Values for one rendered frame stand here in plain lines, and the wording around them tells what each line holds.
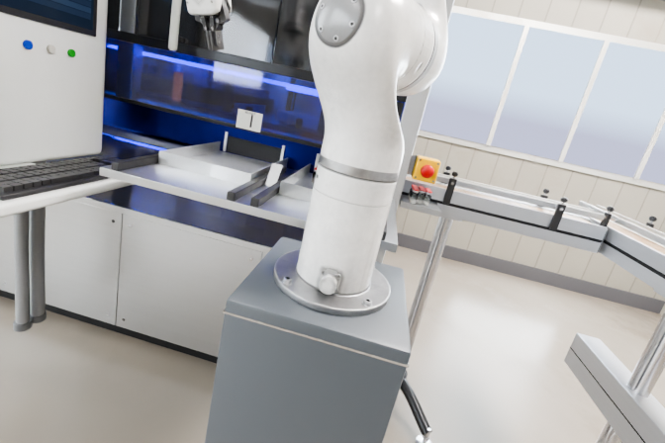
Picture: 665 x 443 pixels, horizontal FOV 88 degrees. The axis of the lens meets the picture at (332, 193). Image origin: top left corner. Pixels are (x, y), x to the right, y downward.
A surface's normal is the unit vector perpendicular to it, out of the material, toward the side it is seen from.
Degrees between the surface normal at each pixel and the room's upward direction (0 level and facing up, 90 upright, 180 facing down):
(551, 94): 90
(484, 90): 90
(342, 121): 109
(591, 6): 90
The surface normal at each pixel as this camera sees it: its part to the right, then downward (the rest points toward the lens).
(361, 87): -0.40, 0.73
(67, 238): -0.16, 0.22
